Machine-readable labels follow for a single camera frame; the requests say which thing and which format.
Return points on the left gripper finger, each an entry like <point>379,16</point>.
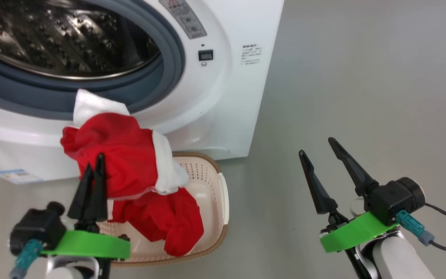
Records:
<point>80,201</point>
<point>99,193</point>

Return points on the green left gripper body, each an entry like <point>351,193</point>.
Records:
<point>87,244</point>

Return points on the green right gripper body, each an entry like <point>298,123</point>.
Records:
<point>354,232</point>

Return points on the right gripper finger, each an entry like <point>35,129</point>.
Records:
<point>356,174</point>
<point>321,193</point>

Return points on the red and white garment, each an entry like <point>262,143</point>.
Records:
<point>122,155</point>

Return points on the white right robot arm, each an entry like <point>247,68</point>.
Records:
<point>397,259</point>

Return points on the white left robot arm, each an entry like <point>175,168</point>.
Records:
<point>68,271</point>

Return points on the cream perforated laundry basket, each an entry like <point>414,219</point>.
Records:
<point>215,201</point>

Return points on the white front-load washing machine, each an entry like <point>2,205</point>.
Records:
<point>238,97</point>

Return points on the perforated steel washer drum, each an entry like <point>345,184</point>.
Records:
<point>60,38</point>

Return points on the black door latch socket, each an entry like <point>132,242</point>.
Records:
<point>205,55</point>

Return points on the blue energy label sticker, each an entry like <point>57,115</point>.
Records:
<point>18,176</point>

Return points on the round white filter cover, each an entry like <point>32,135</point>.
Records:
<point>207,149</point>

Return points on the black text sticker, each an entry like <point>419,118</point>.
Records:
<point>251,54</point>

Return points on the grey warning sticker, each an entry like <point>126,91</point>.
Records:
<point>184,17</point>

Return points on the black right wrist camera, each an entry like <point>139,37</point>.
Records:
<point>393,199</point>

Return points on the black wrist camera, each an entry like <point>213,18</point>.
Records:
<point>37,228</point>
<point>393,199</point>

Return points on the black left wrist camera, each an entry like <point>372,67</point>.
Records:
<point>37,228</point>

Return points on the teal right camera connector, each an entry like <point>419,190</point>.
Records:
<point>412,226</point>

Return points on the teal camera connector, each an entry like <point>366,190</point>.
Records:
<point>412,226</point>
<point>27,255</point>

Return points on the teal left camera connector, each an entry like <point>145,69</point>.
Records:
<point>27,255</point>

